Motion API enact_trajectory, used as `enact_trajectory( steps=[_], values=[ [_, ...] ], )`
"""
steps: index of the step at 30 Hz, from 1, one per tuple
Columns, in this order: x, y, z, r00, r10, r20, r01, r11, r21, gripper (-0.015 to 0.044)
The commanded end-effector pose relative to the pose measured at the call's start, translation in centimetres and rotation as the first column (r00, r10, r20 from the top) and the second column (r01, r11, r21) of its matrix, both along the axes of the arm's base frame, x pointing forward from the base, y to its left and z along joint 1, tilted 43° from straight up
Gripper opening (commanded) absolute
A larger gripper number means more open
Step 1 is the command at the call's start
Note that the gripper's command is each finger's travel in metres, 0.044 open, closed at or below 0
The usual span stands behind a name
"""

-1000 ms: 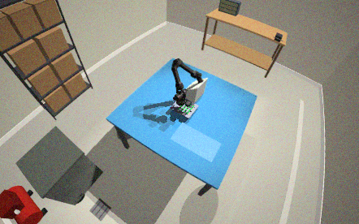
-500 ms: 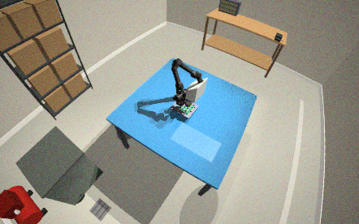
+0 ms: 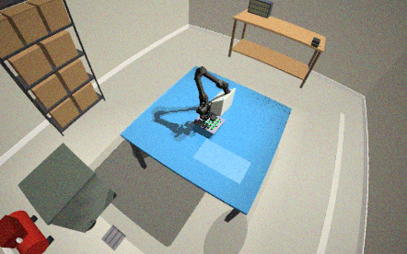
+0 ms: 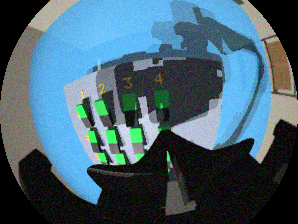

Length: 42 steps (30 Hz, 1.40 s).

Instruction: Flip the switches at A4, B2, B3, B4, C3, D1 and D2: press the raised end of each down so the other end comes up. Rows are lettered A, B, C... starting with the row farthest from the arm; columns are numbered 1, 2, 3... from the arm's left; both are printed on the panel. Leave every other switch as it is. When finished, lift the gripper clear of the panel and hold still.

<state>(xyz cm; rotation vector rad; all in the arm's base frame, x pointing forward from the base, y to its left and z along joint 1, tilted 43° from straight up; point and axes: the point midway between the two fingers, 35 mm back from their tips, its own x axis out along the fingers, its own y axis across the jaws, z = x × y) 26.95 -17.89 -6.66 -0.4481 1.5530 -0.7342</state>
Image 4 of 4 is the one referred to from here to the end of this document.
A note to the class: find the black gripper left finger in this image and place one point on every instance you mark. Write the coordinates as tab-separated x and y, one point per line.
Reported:
148	175

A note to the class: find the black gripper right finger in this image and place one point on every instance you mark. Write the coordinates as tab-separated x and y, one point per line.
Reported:
195	166

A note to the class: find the grey switch panel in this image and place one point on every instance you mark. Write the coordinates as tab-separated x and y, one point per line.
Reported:
118	112

